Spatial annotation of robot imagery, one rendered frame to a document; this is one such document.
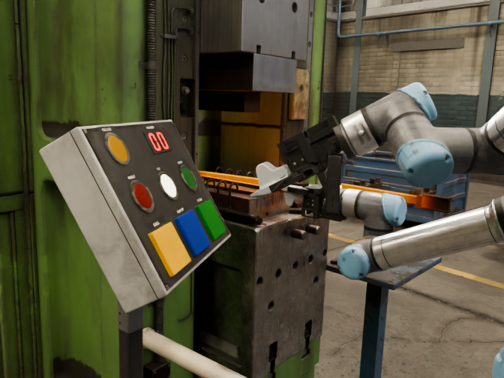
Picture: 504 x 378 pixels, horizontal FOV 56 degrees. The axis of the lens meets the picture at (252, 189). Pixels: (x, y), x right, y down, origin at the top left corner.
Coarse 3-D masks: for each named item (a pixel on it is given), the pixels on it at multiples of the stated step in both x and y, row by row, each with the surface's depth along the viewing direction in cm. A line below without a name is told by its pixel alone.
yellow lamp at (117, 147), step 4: (112, 136) 76; (108, 140) 74; (112, 140) 75; (116, 140) 76; (112, 144) 75; (116, 144) 76; (120, 144) 77; (112, 148) 74; (116, 148) 75; (120, 148) 76; (124, 148) 78; (112, 152) 74; (116, 152) 75; (120, 152) 76; (124, 152) 77; (116, 156) 74; (120, 156) 75; (124, 156) 77
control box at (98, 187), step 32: (96, 128) 73; (128, 128) 82; (160, 128) 94; (64, 160) 71; (96, 160) 70; (128, 160) 77; (160, 160) 88; (192, 160) 101; (64, 192) 72; (96, 192) 70; (128, 192) 73; (160, 192) 83; (192, 192) 94; (96, 224) 71; (128, 224) 70; (160, 224) 78; (224, 224) 102; (96, 256) 72; (128, 256) 71; (192, 256) 82; (128, 288) 72; (160, 288) 70
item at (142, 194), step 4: (136, 184) 76; (140, 184) 77; (136, 188) 75; (140, 188) 76; (144, 188) 78; (136, 192) 75; (140, 192) 76; (144, 192) 77; (136, 196) 74; (140, 196) 75; (144, 196) 76; (148, 196) 78; (140, 200) 75; (144, 200) 76; (148, 200) 77; (140, 204) 75; (144, 204) 75; (148, 204) 77
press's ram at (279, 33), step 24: (216, 0) 123; (240, 0) 118; (264, 0) 124; (288, 0) 131; (216, 24) 123; (240, 24) 119; (264, 24) 125; (288, 24) 133; (216, 48) 124; (240, 48) 120; (264, 48) 126; (288, 48) 134
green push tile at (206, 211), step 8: (208, 200) 98; (200, 208) 92; (208, 208) 96; (200, 216) 92; (208, 216) 94; (216, 216) 98; (208, 224) 93; (216, 224) 96; (208, 232) 92; (216, 232) 94
